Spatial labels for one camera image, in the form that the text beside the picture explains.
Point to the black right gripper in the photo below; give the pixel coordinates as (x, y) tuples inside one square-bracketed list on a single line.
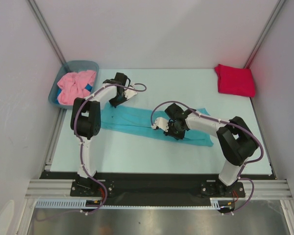
[(171, 132)]

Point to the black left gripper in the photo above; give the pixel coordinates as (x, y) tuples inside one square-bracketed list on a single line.
[(114, 104)]

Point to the teal t-shirt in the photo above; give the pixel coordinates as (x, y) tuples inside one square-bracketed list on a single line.
[(136, 121)]

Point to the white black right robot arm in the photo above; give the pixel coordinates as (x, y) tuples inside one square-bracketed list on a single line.
[(236, 140)]

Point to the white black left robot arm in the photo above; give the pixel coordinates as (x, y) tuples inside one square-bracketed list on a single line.
[(86, 123)]

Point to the blue t-shirt in basket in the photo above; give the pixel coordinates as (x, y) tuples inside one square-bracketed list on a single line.
[(67, 98)]

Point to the pink t-shirt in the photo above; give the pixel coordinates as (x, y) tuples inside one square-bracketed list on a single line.
[(76, 81)]

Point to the folded red t-shirt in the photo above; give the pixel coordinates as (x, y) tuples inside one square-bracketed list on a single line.
[(235, 81)]

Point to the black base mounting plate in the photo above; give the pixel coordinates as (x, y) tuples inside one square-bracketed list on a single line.
[(203, 185)]

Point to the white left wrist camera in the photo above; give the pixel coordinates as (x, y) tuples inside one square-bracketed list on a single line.
[(130, 92)]

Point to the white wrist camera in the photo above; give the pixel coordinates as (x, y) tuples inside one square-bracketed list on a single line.
[(130, 92), (161, 123)]

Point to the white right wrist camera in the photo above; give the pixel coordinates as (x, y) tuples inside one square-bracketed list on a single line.
[(161, 123)]

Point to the white slotted cable duct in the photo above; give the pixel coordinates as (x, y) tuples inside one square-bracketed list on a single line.
[(91, 205)]

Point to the left aluminium corner post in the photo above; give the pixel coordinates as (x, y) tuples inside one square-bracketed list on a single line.
[(35, 9)]

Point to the aluminium corner post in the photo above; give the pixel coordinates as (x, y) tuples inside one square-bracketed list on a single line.
[(265, 32), (35, 9)]

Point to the aluminium front rail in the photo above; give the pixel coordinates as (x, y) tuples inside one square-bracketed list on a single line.
[(263, 189)]

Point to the right aluminium corner post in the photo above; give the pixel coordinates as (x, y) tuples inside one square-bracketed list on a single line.
[(265, 32)]

